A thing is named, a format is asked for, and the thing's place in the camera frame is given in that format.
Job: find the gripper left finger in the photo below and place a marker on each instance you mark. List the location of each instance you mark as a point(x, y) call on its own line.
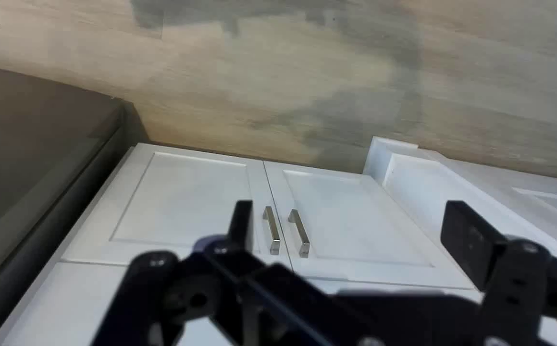
point(240, 288)

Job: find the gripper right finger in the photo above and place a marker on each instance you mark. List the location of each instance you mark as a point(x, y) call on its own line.
point(516, 283)

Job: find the white drawer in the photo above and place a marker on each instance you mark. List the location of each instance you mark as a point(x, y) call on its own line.
point(62, 302)

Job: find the white kitchen cabinet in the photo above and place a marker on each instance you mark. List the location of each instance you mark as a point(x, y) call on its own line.
point(182, 202)

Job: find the white cabinet door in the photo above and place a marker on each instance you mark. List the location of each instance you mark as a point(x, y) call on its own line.
point(355, 226)
point(182, 202)

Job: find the white corner cabinet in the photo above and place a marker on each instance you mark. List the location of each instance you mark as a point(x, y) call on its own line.
point(432, 192)

